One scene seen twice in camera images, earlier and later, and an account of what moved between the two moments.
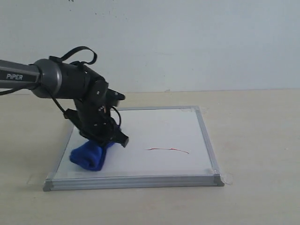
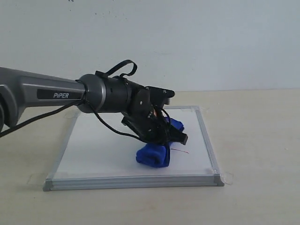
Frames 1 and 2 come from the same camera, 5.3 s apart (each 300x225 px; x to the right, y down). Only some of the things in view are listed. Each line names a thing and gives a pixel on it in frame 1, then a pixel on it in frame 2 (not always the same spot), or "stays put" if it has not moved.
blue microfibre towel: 90,155 to 156,154
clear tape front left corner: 37,179 stays put
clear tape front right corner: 227,177 stays put
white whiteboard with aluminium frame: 168,147 stays put
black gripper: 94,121 to 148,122
